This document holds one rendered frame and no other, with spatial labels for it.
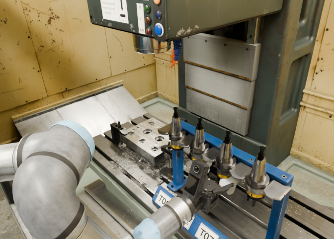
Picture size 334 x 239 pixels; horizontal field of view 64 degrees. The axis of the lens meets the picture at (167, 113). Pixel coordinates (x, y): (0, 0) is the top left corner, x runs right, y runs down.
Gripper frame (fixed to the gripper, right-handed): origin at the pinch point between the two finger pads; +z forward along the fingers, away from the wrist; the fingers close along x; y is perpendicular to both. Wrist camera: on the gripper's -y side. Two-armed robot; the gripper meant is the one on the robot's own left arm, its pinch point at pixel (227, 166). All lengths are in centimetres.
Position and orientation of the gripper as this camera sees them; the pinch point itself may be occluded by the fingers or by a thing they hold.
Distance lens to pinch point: 89.3
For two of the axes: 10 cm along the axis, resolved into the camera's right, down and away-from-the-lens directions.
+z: 7.4, -3.8, 5.6
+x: 6.7, 3.4, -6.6
